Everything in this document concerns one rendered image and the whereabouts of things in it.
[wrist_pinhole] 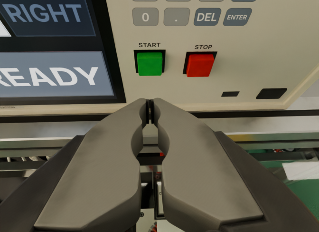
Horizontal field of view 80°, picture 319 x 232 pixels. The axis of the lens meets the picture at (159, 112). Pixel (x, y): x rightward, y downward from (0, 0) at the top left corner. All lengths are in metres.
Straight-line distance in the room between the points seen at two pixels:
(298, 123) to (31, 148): 0.28
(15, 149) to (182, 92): 0.18
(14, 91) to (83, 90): 0.06
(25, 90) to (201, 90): 0.15
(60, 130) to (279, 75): 0.21
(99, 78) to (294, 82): 0.17
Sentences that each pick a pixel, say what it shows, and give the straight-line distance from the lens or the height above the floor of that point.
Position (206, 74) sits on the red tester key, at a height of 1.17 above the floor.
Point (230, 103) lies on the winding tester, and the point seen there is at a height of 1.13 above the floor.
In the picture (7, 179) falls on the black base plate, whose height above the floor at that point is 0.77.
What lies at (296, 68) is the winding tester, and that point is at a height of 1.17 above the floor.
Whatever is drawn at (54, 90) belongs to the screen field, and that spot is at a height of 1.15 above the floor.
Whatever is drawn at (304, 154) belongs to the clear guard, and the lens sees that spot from 0.30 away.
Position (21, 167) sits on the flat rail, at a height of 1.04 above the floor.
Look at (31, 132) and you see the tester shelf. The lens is 0.22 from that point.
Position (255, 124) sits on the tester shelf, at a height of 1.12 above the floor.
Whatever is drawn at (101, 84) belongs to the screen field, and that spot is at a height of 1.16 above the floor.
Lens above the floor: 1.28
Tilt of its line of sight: 57 degrees down
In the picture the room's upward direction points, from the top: 3 degrees clockwise
